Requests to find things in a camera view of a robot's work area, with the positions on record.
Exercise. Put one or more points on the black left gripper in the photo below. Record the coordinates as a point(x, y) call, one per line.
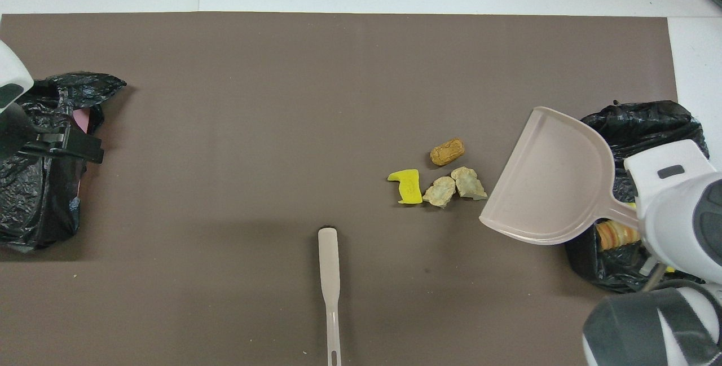
point(14, 129)

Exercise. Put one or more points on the beige hand brush black bristles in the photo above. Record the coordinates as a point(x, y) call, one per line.
point(330, 264)

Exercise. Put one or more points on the notched yellow sponge piece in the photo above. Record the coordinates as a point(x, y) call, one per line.
point(409, 187)

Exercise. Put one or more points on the pale pastry piece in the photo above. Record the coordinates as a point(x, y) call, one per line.
point(469, 182)
point(439, 192)

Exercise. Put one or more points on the brown bread roll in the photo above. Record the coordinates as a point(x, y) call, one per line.
point(447, 151)

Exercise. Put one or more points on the beige plastic dustpan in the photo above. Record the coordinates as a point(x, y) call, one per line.
point(553, 180)

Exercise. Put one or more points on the orange striped croissant piece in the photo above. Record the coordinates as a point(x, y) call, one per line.
point(617, 236)

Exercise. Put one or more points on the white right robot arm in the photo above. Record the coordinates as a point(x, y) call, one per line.
point(677, 214)

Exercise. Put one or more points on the pink plastic bin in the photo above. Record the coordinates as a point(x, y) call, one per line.
point(80, 119)

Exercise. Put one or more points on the crumpled black trash bag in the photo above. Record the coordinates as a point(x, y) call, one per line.
point(34, 202)

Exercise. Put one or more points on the black bag lined open bin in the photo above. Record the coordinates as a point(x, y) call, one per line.
point(648, 123)

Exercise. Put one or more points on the brown table mat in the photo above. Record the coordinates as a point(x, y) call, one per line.
point(225, 129)

